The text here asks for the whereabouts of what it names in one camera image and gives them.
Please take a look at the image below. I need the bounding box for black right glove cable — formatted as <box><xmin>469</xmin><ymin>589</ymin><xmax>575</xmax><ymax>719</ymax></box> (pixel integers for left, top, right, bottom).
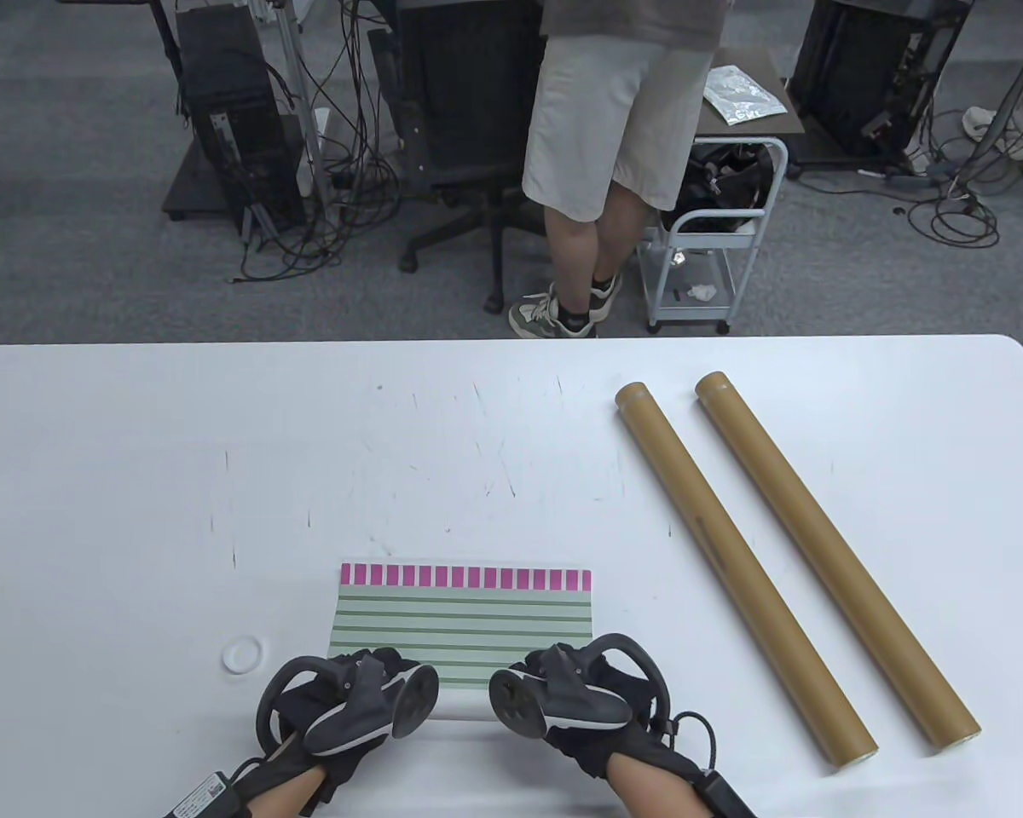
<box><xmin>669</xmin><ymin>711</ymin><xmax>719</xmax><ymax>772</ymax></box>

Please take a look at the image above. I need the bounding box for grey labelled left wrist pack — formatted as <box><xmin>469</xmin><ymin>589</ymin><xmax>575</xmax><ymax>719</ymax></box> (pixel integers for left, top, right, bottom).
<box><xmin>164</xmin><ymin>771</ymin><xmax>248</xmax><ymax>818</ymax></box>

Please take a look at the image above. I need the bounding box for person's right forearm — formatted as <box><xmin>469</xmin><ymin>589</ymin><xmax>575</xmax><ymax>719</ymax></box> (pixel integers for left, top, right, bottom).
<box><xmin>607</xmin><ymin>750</ymin><xmax>708</xmax><ymax>818</ymax></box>

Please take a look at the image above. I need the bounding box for white plastic tube cap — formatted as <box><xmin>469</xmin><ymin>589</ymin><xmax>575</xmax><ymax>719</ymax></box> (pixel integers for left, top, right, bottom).
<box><xmin>223</xmin><ymin>637</ymin><xmax>265</xmax><ymax>677</ymax></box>

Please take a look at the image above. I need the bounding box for black coiled floor cable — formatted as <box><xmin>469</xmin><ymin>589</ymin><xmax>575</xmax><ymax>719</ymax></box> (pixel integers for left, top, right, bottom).
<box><xmin>891</xmin><ymin>102</ymin><xmax>1003</xmax><ymax>250</ymax></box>

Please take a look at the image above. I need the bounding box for black computer tower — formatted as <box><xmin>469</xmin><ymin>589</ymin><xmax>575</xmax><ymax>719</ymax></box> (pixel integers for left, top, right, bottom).
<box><xmin>162</xmin><ymin>7</ymin><xmax>309</xmax><ymax>238</ymax></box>

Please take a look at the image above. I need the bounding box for black grey hand controller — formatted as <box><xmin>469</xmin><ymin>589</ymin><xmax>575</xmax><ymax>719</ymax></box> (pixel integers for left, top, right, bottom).
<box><xmin>256</xmin><ymin>654</ymin><xmax>440</xmax><ymax>755</ymax></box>
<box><xmin>488</xmin><ymin>632</ymin><xmax>670</xmax><ymax>740</ymax></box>

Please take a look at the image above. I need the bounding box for black cable bundle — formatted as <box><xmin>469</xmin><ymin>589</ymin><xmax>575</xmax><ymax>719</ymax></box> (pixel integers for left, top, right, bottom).
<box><xmin>226</xmin><ymin>0</ymin><xmax>402</xmax><ymax>284</ymax></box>

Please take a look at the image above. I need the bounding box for black computer rack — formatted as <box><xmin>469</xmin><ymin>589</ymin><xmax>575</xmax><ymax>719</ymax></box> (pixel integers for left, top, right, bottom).
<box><xmin>789</xmin><ymin>0</ymin><xmax>973</xmax><ymax>167</ymax></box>

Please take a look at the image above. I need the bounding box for person's right hand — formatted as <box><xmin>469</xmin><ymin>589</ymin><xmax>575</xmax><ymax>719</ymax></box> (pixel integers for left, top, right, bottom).
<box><xmin>511</xmin><ymin>643</ymin><xmax>708</xmax><ymax>781</ymax></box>

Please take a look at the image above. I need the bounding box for crumpled silver foil bag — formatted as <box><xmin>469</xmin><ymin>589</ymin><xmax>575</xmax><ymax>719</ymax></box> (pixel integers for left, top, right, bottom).
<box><xmin>703</xmin><ymin>66</ymin><xmax>789</xmax><ymax>126</ymax></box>

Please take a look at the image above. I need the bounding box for green striped mouse pad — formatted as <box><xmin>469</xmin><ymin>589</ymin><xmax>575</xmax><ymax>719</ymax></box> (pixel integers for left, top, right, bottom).
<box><xmin>328</xmin><ymin>562</ymin><xmax>596</xmax><ymax>721</ymax></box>

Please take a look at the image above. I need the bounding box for white metal utility cart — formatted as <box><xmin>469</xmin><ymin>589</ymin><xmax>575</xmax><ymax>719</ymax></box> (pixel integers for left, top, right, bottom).
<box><xmin>639</xmin><ymin>136</ymin><xmax>789</xmax><ymax>335</ymax></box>

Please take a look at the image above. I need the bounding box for black headset gear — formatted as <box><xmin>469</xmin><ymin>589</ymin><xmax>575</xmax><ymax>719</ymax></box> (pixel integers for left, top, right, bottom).
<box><xmin>673</xmin><ymin>143</ymin><xmax>775</xmax><ymax>233</ymax></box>

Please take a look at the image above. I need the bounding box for person's left hand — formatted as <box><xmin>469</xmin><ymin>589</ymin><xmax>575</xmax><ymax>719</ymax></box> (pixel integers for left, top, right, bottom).
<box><xmin>277</xmin><ymin>648</ymin><xmax>427</xmax><ymax>802</ymax></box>

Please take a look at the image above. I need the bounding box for person's left forearm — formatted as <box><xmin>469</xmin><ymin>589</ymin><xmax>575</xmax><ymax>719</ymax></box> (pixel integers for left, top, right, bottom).
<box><xmin>247</xmin><ymin>763</ymin><xmax>325</xmax><ymax>818</ymax></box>

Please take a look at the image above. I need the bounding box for small brown top side table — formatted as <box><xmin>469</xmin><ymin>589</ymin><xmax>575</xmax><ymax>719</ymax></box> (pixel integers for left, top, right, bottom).
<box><xmin>697</xmin><ymin>47</ymin><xmax>806</xmax><ymax>137</ymax></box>

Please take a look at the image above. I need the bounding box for brown cardboard mailing tube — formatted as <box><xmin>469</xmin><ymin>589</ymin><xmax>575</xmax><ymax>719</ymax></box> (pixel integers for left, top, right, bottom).
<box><xmin>614</xmin><ymin>382</ymin><xmax>879</xmax><ymax>772</ymax></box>
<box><xmin>695</xmin><ymin>371</ymin><xmax>983</xmax><ymax>757</ymax></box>

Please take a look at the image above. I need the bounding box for black right wrist pack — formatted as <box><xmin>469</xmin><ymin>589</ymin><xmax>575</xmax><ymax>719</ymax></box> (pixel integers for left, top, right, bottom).
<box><xmin>699</xmin><ymin>769</ymin><xmax>755</xmax><ymax>818</ymax></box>

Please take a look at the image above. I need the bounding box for black mesh office chair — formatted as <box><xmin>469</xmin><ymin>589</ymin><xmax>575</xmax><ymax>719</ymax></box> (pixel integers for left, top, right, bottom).
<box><xmin>368</xmin><ymin>0</ymin><xmax>555</xmax><ymax>314</ymax></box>

